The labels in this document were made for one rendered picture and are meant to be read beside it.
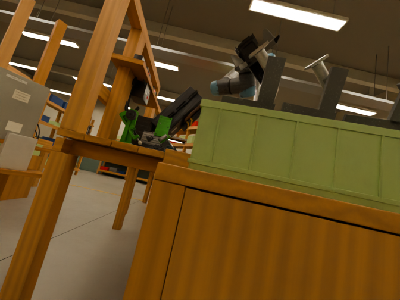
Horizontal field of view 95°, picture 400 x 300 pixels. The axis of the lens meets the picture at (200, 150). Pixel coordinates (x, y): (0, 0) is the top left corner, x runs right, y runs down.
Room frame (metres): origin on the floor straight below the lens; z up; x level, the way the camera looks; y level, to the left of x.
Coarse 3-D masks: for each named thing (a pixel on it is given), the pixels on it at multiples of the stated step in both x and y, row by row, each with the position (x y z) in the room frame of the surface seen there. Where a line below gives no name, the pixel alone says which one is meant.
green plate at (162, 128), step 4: (160, 116) 1.61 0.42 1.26; (160, 120) 1.60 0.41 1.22; (164, 120) 1.61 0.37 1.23; (168, 120) 1.61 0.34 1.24; (160, 124) 1.59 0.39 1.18; (164, 124) 1.60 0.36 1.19; (168, 124) 1.60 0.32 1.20; (156, 128) 1.58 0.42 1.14; (160, 128) 1.59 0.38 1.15; (164, 128) 1.59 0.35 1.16; (168, 128) 1.60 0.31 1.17; (156, 132) 1.57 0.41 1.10; (160, 132) 1.58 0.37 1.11; (164, 132) 1.58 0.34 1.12; (160, 136) 1.57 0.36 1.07
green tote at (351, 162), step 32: (224, 128) 0.40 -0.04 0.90; (256, 128) 0.39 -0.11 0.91; (288, 128) 0.39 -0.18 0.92; (320, 128) 0.38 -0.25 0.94; (352, 128) 0.37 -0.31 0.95; (384, 128) 0.36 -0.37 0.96; (192, 160) 0.41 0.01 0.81; (224, 160) 0.40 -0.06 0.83; (256, 160) 0.39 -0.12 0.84; (288, 160) 0.39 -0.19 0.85; (320, 160) 0.38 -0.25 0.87; (352, 160) 0.37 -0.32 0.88; (384, 160) 0.36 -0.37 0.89; (320, 192) 0.38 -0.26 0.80; (352, 192) 0.36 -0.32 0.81; (384, 192) 0.36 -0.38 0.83
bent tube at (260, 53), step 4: (264, 44) 0.43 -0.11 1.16; (260, 48) 0.44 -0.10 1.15; (264, 48) 0.46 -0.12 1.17; (252, 52) 0.45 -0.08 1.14; (256, 52) 0.45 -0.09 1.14; (260, 52) 0.45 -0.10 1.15; (264, 52) 0.45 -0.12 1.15; (252, 56) 0.47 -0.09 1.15; (256, 56) 0.46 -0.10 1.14; (260, 56) 0.45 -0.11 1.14; (264, 56) 0.45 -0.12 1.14; (260, 60) 0.46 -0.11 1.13; (264, 60) 0.46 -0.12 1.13; (260, 64) 0.47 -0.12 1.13; (264, 64) 0.46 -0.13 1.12
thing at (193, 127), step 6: (192, 126) 4.66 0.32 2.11; (180, 132) 5.49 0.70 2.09; (186, 132) 4.79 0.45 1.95; (192, 132) 5.17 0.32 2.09; (186, 138) 4.75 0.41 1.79; (192, 138) 4.64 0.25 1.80; (174, 144) 5.03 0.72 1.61; (180, 144) 4.83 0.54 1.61; (186, 144) 4.64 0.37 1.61; (192, 144) 4.46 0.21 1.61
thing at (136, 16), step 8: (136, 0) 1.10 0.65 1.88; (128, 8) 1.15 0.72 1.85; (136, 8) 1.14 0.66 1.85; (128, 16) 1.22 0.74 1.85; (136, 16) 1.20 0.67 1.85; (136, 24) 1.28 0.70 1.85; (144, 24) 1.33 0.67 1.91; (144, 32) 1.38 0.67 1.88; (144, 48) 1.55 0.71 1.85; (144, 56) 1.67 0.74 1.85; (152, 56) 1.75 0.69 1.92; (152, 64) 1.82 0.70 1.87; (152, 72) 1.94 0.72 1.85; (152, 80) 2.13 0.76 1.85
